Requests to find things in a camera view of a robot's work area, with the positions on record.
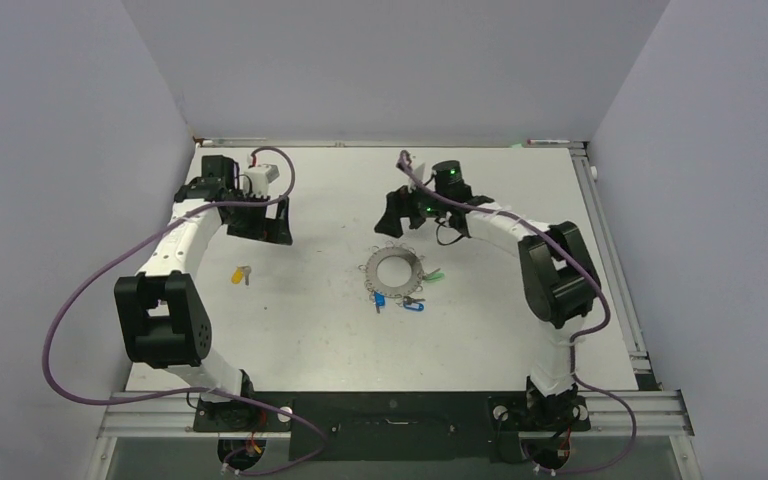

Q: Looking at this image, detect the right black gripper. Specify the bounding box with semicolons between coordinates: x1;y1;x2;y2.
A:
376;174;450;238

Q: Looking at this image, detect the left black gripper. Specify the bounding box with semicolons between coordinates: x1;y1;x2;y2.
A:
224;190;290;246

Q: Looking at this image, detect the small silver key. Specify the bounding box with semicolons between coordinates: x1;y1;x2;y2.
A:
241;266;251;286

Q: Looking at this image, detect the yellow key tag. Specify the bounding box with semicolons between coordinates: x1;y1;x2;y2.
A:
230;267;246;284

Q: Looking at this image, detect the large metal ring disc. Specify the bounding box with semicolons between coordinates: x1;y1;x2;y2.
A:
358;242;426;299

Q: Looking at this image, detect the green key tag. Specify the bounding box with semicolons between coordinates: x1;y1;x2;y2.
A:
423;269;445;283

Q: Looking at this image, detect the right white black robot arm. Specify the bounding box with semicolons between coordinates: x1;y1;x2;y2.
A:
374;150;604;428

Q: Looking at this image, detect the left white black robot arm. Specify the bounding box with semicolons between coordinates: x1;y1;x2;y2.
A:
114;155;292;430

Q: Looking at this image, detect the red white marker pen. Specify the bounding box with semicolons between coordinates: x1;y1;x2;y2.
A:
526;139;572;147

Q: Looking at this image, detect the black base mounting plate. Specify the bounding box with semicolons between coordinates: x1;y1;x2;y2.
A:
187;391;591;468

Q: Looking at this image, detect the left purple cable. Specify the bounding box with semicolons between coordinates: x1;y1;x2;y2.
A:
42;146;330;478

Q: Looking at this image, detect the purple cable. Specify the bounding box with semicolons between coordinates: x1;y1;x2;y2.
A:
397;150;638;478
42;146;330;478

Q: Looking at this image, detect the aluminium rail back edge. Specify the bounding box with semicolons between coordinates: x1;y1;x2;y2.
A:
194;137;588;150

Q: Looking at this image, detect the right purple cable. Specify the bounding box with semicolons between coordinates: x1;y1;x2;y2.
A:
397;150;638;478

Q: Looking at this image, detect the aluminium frame rail right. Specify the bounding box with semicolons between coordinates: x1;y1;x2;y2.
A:
570;142;662;391

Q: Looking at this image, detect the aluminium frame rail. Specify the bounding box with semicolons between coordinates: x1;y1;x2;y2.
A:
570;142;662;391
97;390;695;439

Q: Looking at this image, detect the aluminium frame rail front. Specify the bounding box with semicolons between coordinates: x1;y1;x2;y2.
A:
97;390;695;439

